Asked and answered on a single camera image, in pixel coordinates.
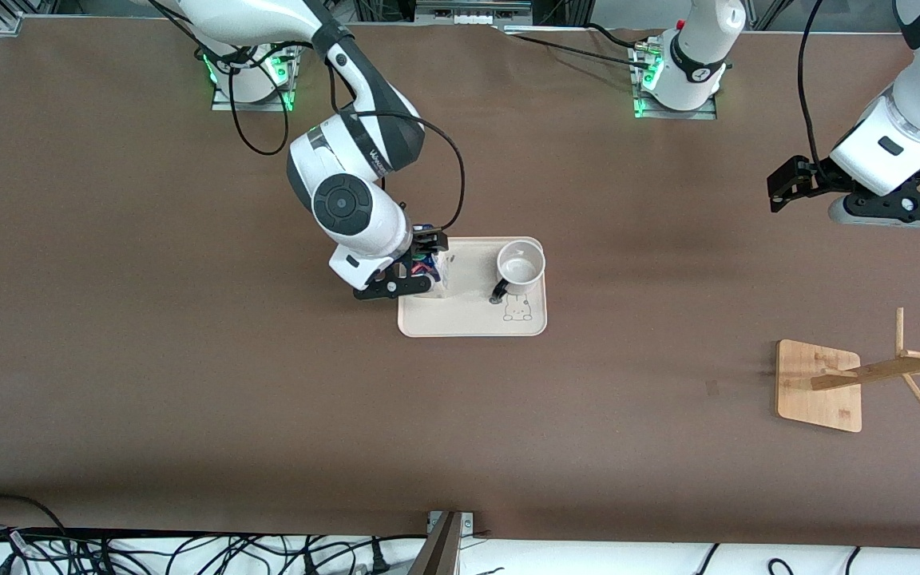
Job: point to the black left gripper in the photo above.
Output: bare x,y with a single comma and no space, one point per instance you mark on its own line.
813,177

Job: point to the wooden cup rack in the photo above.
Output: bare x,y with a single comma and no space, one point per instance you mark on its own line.
819,391

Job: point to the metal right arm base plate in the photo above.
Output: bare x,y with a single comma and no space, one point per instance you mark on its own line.
224,104

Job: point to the blue white milk carton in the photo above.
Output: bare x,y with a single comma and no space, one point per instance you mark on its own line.
440,283

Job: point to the small metal bracket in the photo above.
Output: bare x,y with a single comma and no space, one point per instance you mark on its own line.
468,523

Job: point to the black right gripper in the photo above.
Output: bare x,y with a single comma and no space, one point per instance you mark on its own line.
429,243

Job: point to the cream rabbit print tray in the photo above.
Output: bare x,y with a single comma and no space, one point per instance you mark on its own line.
468,311

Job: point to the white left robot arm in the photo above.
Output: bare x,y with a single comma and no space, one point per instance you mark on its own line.
907,112

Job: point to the brown camera mount pole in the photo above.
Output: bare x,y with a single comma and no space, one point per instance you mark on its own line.
440,555

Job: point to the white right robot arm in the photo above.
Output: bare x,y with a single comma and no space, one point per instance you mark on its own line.
348,204

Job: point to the grey equipment rack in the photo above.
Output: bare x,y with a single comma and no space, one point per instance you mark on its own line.
468,9

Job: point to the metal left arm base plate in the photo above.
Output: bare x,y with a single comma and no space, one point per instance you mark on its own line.
703,114

